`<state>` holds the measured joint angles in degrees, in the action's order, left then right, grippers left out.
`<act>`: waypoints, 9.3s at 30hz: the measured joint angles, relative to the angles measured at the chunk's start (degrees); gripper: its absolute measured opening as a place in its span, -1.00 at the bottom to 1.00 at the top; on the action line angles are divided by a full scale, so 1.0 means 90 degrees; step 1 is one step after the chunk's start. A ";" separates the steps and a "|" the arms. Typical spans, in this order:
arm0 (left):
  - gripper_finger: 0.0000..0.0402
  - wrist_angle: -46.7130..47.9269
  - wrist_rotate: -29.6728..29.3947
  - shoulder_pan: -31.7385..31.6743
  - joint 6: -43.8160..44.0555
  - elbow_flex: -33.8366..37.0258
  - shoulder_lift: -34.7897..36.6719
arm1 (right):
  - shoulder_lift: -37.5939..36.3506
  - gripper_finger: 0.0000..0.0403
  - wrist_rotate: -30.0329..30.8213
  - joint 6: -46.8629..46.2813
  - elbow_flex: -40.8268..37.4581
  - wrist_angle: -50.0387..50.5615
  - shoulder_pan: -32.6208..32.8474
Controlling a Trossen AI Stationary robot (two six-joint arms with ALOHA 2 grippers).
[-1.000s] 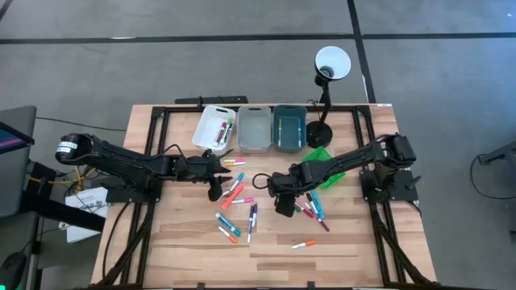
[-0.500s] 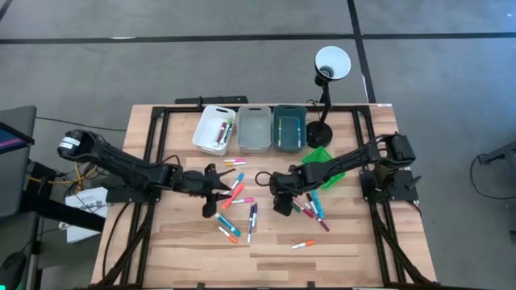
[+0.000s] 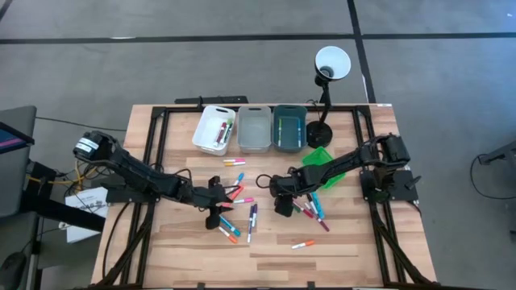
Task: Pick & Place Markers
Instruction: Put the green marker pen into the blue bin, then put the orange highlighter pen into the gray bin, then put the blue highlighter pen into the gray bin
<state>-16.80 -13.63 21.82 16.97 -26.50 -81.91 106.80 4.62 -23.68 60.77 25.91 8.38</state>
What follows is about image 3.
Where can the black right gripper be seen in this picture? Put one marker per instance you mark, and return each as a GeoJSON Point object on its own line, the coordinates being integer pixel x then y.
{"type": "Point", "coordinates": [288, 187]}

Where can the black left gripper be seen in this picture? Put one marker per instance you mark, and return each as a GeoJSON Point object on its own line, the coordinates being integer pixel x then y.
{"type": "Point", "coordinates": [203, 197]}

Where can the orange highlighter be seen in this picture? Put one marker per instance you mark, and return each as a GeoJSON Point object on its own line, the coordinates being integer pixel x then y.
{"type": "Point", "coordinates": [238, 191]}

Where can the pink cap white marker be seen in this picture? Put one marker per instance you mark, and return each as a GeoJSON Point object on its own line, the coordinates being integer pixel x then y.
{"type": "Point", "coordinates": [243, 200]}
{"type": "Point", "coordinates": [234, 160]}

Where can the teal fat marker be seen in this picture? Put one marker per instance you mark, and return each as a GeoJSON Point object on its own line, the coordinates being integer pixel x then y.
{"type": "Point", "coordinates": [231, 227]}

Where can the light blue cap white marker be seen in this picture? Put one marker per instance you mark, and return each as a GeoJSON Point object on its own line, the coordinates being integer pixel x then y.
{"type": "Point", "coordinates": [239, 178]}

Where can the red thin marker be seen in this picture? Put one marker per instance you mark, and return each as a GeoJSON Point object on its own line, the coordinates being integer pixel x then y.
{"type": "Point", "coordinates": [303, 210]}

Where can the black cap white marker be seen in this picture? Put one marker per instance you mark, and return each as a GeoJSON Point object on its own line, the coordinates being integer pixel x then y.
{"type": "Point", "coordinates": [311, 203]}

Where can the purple cap white marker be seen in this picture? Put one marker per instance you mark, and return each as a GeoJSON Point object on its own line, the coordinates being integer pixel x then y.
{"type": "Point", "coordinates": [249, 231]}
{"type": "Point", "coordinates": [254, 211]}

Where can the orange cap white marker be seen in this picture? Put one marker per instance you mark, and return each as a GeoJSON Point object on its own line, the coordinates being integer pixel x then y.
{"type": "Point", "coordinates": [303, 244]}
{"type": "Point", "coordinates": [228, 234]}

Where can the light blue highlighter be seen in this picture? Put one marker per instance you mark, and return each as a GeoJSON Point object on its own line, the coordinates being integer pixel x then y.
{"type": "Point", "coordinates": [317, 205]}

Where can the orange-yellow cap white marker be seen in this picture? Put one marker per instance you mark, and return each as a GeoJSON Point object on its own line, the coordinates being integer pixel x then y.
{"type": "Point", "coordinates": [234, 164]}

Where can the green plastic mesh basket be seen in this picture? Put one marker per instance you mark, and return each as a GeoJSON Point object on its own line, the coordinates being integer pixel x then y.
{"type": "Point", "coordinates": [318, 157]}

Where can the maroon thin marker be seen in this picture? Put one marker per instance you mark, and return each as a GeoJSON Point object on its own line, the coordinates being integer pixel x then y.
{"type": "Point", "coordinates": [322, 224]}

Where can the blue thin marker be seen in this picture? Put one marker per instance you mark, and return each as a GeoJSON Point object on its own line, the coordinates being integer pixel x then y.
{"type": "Point", "coordinates": [299, 135]}

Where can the green thin marker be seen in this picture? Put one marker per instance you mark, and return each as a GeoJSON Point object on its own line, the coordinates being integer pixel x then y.
{"type": "Point", "coordinates": [280, 131]}

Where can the dark red fat marker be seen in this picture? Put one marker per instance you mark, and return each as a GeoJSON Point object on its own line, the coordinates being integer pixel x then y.
{"type": "Point", "coordinates": [221, 133]}

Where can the white plastic bin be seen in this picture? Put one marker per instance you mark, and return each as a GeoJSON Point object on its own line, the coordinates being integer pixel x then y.
{"type": "Point", "coordinates": [207, 129]}

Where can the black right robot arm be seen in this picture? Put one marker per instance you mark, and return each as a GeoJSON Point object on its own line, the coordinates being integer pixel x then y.
{"type": "Point", "coordinates": [346, 161]}

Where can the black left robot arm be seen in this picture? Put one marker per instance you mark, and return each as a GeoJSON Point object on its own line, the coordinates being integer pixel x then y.
{"type": "Point", "coordinates": [141, 177]}

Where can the dark teal plastic bin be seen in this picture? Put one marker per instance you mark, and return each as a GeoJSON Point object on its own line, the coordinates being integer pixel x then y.
{"type": "Point", "coordinates": [289, 133]}

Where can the black gooseneck desk lamp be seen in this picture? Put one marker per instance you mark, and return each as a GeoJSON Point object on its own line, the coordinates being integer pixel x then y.
{"type": "Point", "coordinates": [320, 135]}

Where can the grey plastic bin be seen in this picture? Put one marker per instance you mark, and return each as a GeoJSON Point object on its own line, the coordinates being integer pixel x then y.
{"type": "Point", "coordinates": [254, 129]}

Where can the black power strip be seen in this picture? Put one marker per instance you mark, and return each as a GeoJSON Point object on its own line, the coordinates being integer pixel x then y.
{"type": "Point", "coordinates": [217, 100]}

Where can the white paper sheet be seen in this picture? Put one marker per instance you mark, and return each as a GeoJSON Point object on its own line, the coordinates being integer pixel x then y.
{"type": "Point", "coordinates": [86, 197]}

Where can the black stand leg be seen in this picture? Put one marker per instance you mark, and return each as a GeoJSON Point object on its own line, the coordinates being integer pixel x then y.
{"type": "Point", "coordinates": [60, 209]}

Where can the grey table leg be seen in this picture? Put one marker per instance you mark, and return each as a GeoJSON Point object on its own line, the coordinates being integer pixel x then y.
{"type": "Point", "coordinates": [504, 152]}

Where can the black computer mouse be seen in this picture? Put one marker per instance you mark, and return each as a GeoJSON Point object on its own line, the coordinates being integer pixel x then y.
{"type": "Point", "coordinates": [12, 270]}

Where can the dark monitor with coloured screen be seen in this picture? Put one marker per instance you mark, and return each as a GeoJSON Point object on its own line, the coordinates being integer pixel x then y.
{"type": "Point", "coordinates": [10, 139]}

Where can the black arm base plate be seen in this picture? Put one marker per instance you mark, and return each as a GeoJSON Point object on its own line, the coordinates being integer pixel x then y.
{"type": "Point", "coordinates": [133, 197]}
{"type": "Point", "coordinates": [399, 183]}

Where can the black aluminium table frame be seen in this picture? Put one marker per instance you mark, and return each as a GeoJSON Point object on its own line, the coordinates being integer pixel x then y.
{"type": "Point", "coordinates": [157, 113]}

